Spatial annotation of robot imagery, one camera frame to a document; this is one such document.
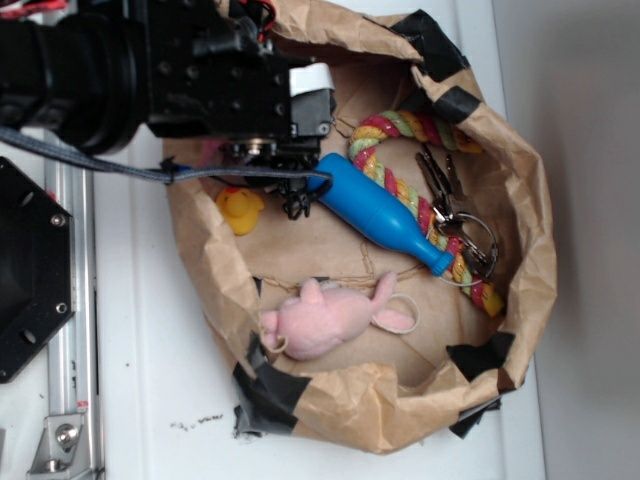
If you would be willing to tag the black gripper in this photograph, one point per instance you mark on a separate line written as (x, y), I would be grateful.
(216, 73)

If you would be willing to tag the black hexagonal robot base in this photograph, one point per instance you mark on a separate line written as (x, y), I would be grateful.
(36, 269)

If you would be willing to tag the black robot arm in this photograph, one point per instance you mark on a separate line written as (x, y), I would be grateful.
(78, 90)

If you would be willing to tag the yellow rubber duck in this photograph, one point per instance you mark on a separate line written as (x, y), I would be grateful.
(240, 208)

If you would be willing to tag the blue plastic bottle toy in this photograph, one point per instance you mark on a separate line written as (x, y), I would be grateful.
(374, 212)

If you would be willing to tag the pink plush bunny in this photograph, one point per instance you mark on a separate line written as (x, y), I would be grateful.
(321, 318)

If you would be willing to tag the brown paper bag bin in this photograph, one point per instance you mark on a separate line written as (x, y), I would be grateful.
(381, 391)

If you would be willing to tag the multicolour rope toy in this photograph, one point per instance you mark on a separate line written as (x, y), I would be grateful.
(429, 130)

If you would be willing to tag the metal keys on ring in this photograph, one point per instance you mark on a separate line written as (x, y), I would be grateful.
(453, 210)

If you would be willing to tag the aluminium rail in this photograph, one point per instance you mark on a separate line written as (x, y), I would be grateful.
(73, 367)

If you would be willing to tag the metal corner bracket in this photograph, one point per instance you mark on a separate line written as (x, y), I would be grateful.
(63, 449)

